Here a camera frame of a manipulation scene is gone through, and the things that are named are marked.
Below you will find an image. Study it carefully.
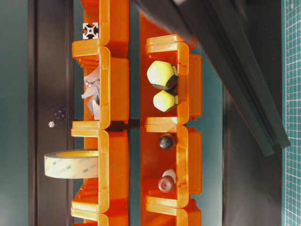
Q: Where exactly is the black aluminium extrusion frame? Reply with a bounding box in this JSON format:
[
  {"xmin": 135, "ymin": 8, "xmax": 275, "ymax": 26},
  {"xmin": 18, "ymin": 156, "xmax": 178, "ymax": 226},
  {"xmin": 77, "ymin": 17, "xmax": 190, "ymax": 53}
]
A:
[{"xmin": 134, "ymin": 0, "xmax": 290, "ymax": 156}]

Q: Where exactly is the orange plastic container rack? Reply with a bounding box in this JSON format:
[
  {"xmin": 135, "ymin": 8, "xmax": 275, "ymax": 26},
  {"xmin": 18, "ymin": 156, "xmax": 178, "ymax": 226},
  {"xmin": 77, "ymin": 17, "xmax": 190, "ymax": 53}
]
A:
[{"xmin": 71, "ymin": 0, "xmax": 202, "ymax": 226}]

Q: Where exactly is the silver corner brackets pile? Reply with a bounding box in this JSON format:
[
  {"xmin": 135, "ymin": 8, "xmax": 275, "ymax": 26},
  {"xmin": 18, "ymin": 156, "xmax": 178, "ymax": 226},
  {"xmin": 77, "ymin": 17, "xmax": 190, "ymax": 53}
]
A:
[{"xmin": 81, "ymin": 66, "xmax": 100, "ymax": 120}]

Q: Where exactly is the beige tape roll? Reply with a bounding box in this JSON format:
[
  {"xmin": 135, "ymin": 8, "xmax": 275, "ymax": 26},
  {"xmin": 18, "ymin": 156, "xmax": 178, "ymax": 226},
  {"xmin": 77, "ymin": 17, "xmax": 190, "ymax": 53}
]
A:
[{"xmin": 44, "ymin": 150, "xmax": 98, "ymax": 179}]

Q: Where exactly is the silver hex nut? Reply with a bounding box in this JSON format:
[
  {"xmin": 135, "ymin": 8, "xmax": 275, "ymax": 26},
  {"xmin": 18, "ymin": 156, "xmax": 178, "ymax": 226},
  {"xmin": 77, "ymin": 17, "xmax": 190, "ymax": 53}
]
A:
[{"xmin": 48, "ymin": 121, "xmax": 55, "ymax": 128}]

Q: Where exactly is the green grid cutting mat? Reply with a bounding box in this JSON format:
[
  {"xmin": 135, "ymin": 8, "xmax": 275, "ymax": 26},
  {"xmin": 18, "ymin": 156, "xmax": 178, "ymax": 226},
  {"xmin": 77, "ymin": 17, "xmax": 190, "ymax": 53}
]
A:
[{"xmin": 284, "ymin": 0, "xmax": 301, "ymax": 226}]

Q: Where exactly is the black round handled tool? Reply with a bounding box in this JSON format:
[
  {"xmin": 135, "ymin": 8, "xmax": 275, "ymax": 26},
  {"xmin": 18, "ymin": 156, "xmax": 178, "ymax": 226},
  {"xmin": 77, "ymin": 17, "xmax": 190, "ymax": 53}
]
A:
[{"xmin": 159, "ymin": 133, "xmax": 176, "ymax": 150}]

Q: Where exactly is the red brown handled tool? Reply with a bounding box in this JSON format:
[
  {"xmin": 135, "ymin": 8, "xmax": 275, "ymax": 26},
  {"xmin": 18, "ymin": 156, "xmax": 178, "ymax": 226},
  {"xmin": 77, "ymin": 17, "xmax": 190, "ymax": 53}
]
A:
[{"xmin": 162, "ymin": 169, "xmax": 176, "ymax": 184}]

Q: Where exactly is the dark brown handled tool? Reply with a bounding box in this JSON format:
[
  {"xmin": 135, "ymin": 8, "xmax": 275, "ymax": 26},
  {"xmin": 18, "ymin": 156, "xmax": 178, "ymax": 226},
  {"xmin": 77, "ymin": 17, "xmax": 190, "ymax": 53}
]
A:
[{"xmin": 158, "ymin": 176, "xmax": 174, "ymax": 193}]

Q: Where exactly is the black aluminium frame rail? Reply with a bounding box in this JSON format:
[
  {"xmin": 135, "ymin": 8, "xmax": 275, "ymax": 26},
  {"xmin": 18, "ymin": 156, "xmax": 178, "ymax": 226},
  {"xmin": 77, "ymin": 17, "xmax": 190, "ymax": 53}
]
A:
[{"xmin": 28, "ymin": 0, "xmax": 73, "ymax": 226}]

